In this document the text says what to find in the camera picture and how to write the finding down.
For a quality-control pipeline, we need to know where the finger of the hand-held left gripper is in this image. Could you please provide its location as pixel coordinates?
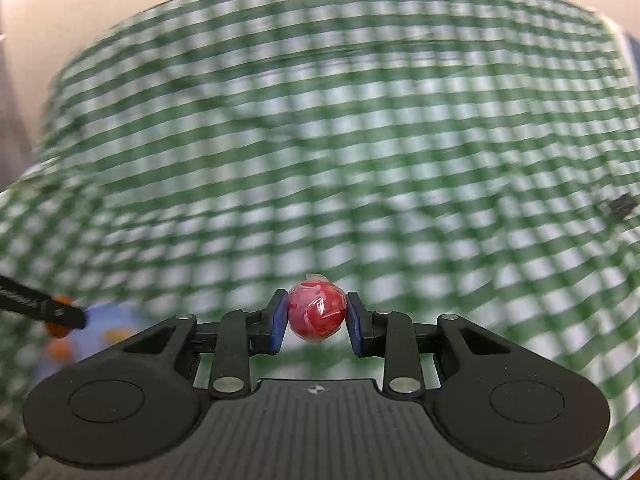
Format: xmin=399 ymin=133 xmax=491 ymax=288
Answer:
xmin=0 ymin=274 xmax=87 ymax=331

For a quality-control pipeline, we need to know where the blue round plate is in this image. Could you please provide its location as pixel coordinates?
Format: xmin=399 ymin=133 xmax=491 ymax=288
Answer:
xmin=35 ymin=302 xmax=163 ymax=386

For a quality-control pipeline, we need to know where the green checked tablecloth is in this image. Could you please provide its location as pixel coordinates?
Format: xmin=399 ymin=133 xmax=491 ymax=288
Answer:
xmin=0 ymin=0 xmax=640 ymax=480

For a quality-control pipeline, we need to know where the orange mandarin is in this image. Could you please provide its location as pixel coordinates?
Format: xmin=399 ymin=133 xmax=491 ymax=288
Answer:
xmin=44 ymin=297 xmax=76 ymax=339

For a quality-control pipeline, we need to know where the small black object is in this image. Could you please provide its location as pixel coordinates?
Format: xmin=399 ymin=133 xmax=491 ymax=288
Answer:
xmin=607 ymin=193 xmax=638 ymax=221

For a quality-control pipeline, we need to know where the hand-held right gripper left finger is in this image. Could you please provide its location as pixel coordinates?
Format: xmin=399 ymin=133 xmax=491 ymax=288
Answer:
xmin=125 ymin=289 xmax=290 ymax=401

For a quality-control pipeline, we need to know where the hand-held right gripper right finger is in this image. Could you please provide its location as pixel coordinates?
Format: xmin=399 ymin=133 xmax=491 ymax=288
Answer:
xmin=346 ymin=291 xmax=506 ymax=401

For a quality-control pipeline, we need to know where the red round fruit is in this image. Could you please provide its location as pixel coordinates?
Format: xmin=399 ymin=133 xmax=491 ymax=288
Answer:
xmin=287 ymin=274 xmax=348 ymax=345

